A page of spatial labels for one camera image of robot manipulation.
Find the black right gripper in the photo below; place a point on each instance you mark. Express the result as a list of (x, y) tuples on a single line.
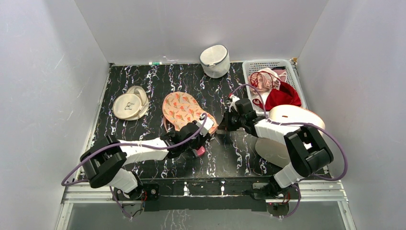
[(228, 120)]

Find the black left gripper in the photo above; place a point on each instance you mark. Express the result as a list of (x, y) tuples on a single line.
[(201, 139)]

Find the floral mesh laundry bag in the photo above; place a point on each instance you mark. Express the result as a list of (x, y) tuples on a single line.
[(180, 108)]

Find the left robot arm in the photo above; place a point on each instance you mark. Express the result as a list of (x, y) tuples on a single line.
[(103, 163)]

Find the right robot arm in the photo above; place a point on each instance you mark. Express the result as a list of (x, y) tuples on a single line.
[(290, 137)]

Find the pink bra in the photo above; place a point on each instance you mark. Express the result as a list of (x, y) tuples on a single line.
[(267, 79)]

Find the red bra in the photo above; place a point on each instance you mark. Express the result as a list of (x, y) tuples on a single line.
[(268, 100)]

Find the large cream cylindrical bag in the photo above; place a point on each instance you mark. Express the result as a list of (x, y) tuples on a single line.
[(270, 144)]

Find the cream round laundry bag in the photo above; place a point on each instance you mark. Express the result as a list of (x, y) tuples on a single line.
[(131, 105)]

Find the white cylindrical mesh laundry bag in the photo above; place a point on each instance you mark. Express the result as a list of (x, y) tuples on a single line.
[(215, 61)]

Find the pink and grey stamp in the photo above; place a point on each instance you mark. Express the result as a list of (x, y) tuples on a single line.
[(199, 152)]

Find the white plastic basket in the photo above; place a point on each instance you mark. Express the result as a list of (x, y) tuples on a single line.
[(252, 66)]

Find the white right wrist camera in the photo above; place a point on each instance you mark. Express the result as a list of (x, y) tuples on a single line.
[(232, 103)]

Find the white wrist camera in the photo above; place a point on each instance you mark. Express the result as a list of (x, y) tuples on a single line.
[(205, 124), (232, 103)]

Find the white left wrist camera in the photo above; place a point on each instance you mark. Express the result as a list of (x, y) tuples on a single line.
[(205, 124)]

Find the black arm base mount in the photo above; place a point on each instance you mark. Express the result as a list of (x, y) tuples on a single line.
[(254, 193)]

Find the aluminium frame rail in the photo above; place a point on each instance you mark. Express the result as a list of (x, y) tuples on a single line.
[(307, 191)]

